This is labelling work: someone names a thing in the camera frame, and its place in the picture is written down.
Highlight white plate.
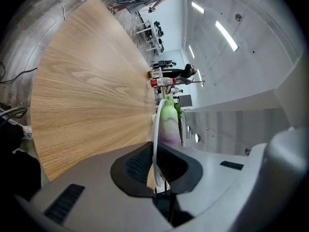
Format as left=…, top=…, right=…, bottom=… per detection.
left=152, top=99, right=170, bottom=188

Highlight person's dark clothing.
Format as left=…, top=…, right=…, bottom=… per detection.
left=0, top=121, right=42, bottom=202

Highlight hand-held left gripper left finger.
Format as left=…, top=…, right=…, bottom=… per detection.
left=14, top=141, right=176, bottom=232

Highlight clear bottle with red cap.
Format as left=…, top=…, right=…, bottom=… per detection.
left=150, top=77, right=177, bottom=88

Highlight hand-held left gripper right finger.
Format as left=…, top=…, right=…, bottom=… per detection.
left=157, top=126, right=309, bottom=227

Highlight wooden table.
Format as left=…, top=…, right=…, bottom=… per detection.
left=30, top=0, right=168, bottom=189

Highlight black cable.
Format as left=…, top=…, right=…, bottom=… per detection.
left=0, top=61, right=38, bottom=84

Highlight green plant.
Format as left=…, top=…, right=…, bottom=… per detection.
left=174, top=102, right=187, bottom=119

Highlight white desks with chairs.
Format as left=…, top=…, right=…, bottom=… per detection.
left=135, top=19, right=166, bottom=56

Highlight grey metal chair frame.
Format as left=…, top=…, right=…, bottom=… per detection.
left=0, top=106, right=28, bottom=120

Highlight green and purple eggplant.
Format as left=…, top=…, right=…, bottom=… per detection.
left=158, top=95, right=183, bottom=150

